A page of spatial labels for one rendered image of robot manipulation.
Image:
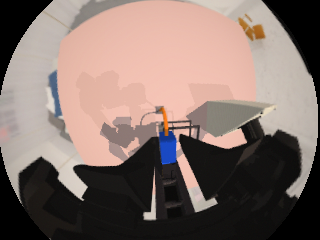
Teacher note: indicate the blue plug with orange cord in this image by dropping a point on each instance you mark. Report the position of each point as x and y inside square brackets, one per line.
[168, 150]

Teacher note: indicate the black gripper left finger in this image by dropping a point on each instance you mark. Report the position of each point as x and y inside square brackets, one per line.
[134, 177]

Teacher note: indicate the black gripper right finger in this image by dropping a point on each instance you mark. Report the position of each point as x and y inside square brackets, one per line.
[211, 165]

